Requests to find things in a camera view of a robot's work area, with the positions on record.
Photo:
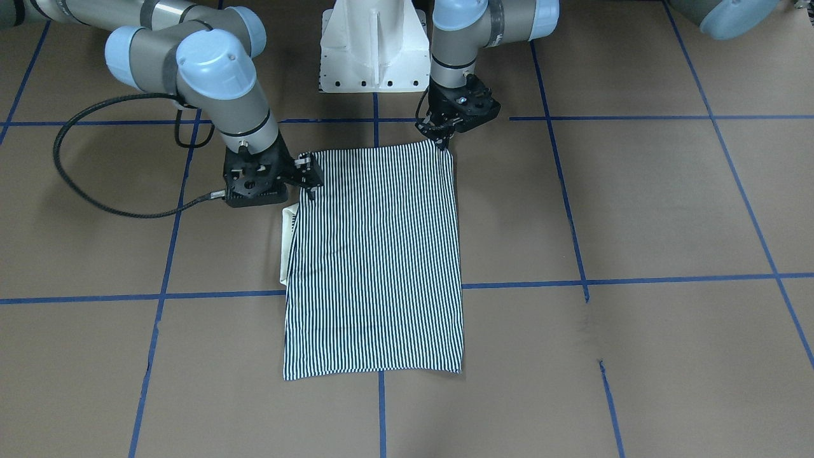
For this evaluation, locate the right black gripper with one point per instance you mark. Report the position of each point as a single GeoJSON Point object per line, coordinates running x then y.
{"type": "Point", "coordinates": [284, 166]}

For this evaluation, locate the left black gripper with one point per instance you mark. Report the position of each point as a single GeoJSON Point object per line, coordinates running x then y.
{"type": "Point", "coordinates": [438, 109]}

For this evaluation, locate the blue white striped polo shirt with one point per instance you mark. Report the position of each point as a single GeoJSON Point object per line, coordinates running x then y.
{"type": "Point", "coordinates": [373, 275]}

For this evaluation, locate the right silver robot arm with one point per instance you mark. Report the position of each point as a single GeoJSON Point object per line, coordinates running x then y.
{"type": "Point", "coordinates": [198, 57]}

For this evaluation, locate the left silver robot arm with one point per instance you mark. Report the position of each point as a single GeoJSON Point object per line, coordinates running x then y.
{"type": "Point", "coordinates": [460, 29]}

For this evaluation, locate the white mounting column with base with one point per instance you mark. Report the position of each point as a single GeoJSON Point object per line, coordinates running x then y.
{"type": "Point", "coordinates": [374, 46]}

